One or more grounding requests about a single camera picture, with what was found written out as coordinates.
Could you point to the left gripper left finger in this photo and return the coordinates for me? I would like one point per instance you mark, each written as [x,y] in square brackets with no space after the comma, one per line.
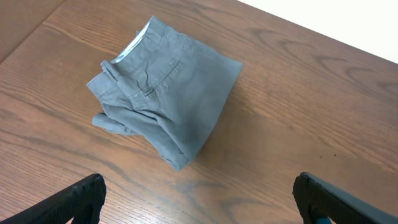
[81,202]

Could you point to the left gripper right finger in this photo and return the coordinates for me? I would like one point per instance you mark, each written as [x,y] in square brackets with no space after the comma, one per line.
[321,202]

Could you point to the grey shorts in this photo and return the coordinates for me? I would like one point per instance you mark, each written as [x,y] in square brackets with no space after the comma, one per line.
[167,87]

